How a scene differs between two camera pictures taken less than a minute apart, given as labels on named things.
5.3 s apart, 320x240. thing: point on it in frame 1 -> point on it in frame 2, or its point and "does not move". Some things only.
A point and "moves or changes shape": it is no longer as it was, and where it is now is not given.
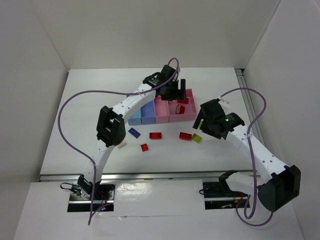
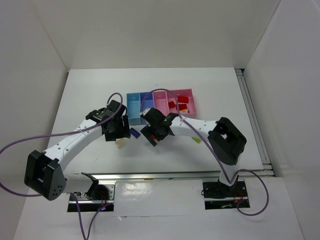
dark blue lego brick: [134, 133] does not move
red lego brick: [185, 136] moves or changes shape
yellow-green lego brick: [196, 138] does not move
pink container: [161, 110] does not move
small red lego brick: [144, 147] -> [171, 104]
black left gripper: [173, 91] -> [118, 130]
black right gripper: [204, 122] -> [150, 133]
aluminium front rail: [145, 175] does not move
